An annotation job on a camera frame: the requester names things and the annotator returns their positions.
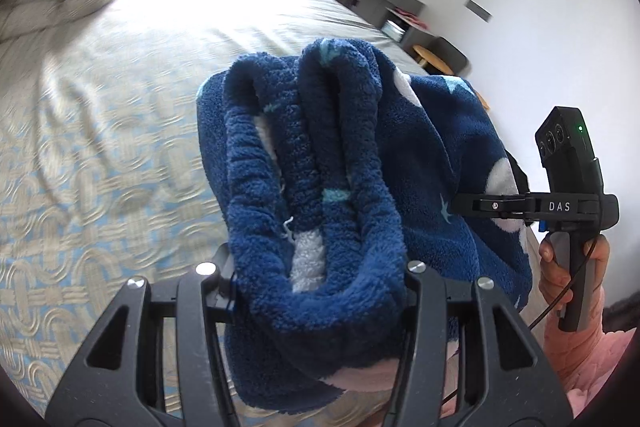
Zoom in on black cable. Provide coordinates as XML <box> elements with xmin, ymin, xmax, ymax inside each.
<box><xmin>527</xmin><ymin>234</ymin><xmax>601</xmax><ymax>330</ymax></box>

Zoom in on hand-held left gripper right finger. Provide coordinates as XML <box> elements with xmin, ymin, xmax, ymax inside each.
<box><xmin>390</xmin><ymin>259</ymin><xmax>576</xmax><ymax>427</ymax></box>

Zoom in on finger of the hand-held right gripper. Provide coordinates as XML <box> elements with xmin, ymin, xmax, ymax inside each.
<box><xmin>449</xmin><ymin>192</ymin><xmax>542</xmax><ymax>220</ymax></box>

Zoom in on blue fleece pants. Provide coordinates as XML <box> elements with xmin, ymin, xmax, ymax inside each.
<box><xmin>195</xmin><ymin>38</ymin><xmax>533</xmax><ymax>413</ymax></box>

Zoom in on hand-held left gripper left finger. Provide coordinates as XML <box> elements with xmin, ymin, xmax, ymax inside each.
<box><xmin>45</xmin><ymin>247</ymin><xmax>241</xmax><ymax>427</ymax></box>

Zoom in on grey wall switch panel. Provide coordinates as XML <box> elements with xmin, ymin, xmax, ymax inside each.
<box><xmin>465</xmin><ymin>0</ymin><xmax>493</xmax><ymax>22</ymax></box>

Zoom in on wooden stool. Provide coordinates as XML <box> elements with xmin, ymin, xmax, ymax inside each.
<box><xmin>412</xmin><ymin>44</ymin><xmax>451</xmax><ymax>75</ymax></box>

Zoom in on person's right forearm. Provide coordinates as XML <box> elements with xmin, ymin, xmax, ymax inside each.
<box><xmin>542</xmin><ymin>287</ymin><xmax>631</xmax><ymax>413</ymax></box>

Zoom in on storage box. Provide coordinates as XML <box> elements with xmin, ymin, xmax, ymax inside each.
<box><xmin>382</xmin><ymin>19</ymin><xmax>408</xmax><ymax>42</ymax></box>

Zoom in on person's right hand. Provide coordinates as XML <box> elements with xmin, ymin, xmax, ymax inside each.
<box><xmin>538</xmin><ymin>234</ymin><xmax>612</xmax><ymax>323</ymax></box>

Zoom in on bed with patterned sheet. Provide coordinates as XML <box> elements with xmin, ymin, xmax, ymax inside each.
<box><xmin>0</xmin><ymin>0</ymin><xmax>481</xmax><ymax>427</ymax></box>

